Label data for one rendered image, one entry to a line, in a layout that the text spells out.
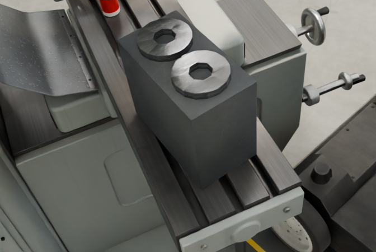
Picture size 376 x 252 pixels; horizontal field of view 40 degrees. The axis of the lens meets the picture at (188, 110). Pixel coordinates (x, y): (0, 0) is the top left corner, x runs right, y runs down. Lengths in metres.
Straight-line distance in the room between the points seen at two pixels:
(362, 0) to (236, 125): 2.05
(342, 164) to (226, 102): 0.67
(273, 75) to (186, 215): 0.64
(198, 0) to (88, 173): 0.54
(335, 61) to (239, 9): 1.03
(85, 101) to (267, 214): 0.53
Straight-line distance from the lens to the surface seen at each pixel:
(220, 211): 0.86
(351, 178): 1.35
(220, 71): 0.77
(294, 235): 1.43
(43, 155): 1.30
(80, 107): 1.22
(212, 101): 0.75
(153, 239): 1.72
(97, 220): 1.59
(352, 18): 2.69
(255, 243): 1.47
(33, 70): 1.19
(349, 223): 1.33
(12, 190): 1.31
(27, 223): 1.41
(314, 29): 1.60
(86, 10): 1.26
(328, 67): 2.43
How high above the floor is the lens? 1.72
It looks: 50 degrees down
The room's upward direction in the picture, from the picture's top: 9 degrees counter-clockwise
